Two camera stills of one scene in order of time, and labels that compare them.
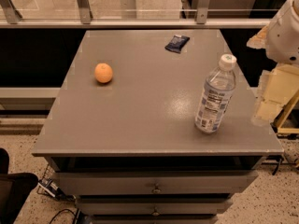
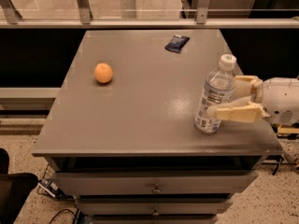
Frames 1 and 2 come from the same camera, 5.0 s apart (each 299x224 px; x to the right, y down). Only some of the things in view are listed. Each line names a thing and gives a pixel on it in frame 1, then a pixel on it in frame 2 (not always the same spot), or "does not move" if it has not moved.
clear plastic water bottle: (216, 95) does not move
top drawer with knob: (150, 183) does not move
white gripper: (284, 39) -> (280, 101)
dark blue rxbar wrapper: (177, 43) does not move
